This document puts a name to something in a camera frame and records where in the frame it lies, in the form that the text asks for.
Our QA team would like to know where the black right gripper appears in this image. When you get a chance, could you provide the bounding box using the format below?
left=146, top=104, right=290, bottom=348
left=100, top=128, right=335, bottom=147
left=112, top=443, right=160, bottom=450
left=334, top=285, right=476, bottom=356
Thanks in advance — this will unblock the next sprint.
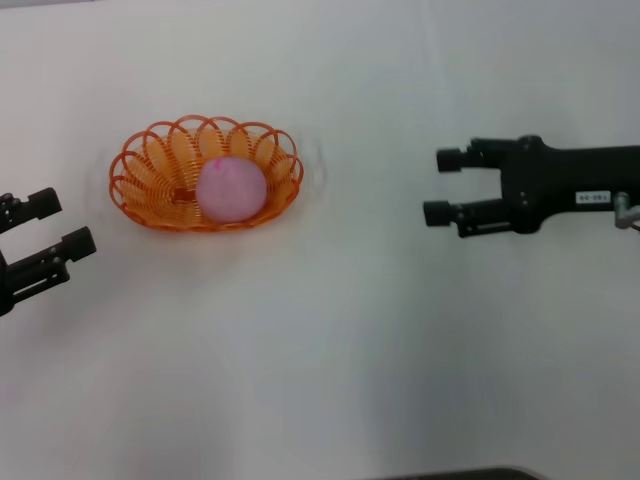
left=422, top=134, right=640, bottom=240

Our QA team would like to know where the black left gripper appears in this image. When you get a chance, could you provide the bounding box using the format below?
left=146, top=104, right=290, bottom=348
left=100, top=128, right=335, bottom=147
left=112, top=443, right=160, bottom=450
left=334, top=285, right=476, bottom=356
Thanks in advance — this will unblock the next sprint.
left=0, top=187, right=98, bottom=319

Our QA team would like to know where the orange plastic wire basket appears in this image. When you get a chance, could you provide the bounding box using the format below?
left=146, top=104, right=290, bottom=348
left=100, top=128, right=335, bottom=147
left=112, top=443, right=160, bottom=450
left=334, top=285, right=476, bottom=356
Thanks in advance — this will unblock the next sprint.
left=108, top=116, right=305, bottom=234

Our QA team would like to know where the pink peach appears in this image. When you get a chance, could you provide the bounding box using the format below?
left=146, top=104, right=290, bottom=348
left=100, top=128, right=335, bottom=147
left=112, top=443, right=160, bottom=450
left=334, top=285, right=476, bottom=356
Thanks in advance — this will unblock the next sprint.
left=194, top=156, right=268, bottom=224

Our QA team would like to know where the dark rounded robot base edge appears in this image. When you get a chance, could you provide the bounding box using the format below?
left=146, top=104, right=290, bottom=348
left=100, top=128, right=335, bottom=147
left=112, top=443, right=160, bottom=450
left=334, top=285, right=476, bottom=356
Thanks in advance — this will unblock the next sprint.
left=372, top=466, right=541, bottom=480

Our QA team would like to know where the silver metal fitting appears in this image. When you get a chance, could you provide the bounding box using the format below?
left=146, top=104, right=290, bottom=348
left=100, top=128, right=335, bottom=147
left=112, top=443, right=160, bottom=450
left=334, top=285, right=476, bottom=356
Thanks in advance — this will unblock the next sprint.
left=614, top=191, right=640, bottom=232

